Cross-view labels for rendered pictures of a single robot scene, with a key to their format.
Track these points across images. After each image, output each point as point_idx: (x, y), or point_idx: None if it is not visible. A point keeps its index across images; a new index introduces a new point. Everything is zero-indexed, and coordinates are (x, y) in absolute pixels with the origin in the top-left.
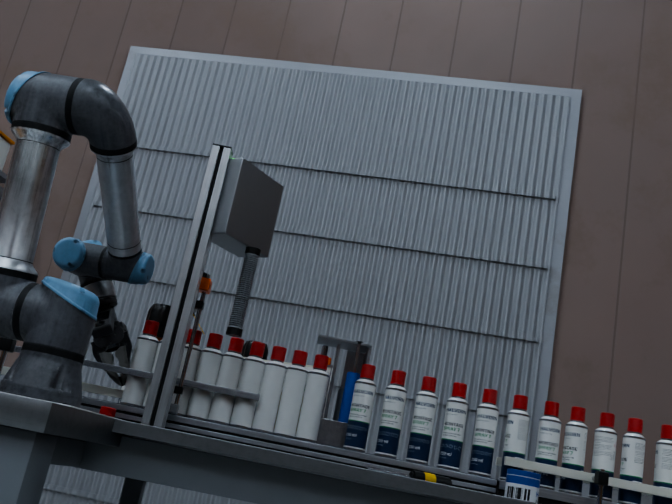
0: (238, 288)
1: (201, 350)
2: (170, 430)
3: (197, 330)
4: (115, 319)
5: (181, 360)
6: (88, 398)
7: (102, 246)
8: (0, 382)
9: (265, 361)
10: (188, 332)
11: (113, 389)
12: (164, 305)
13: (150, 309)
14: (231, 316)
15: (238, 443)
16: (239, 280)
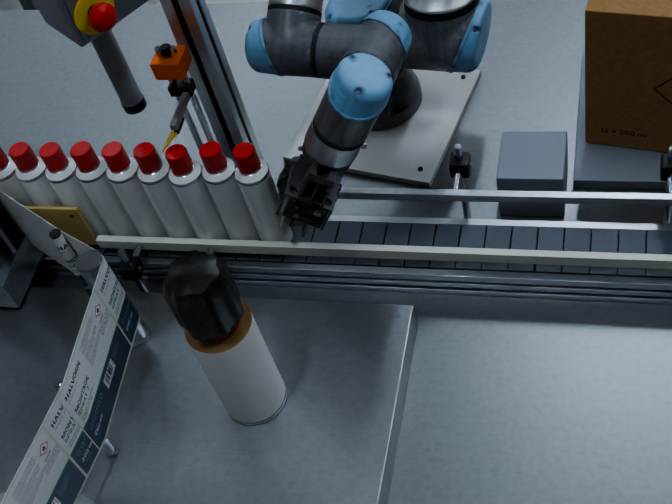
0: (119, 48)
1: (169, 171)
2: (262, 2)
3: (174, 144)
4: (304, 176)
5: (213, 131)
6: (337, 215)
7: (331, 23)
8: (419, 81)
9: (46, 222)
10: (201, 102)
11: (303, 242)
12: (197, 251)
13: (226, 274)
14: (135, 83)
15: (215, 3)
16: (115, 39)
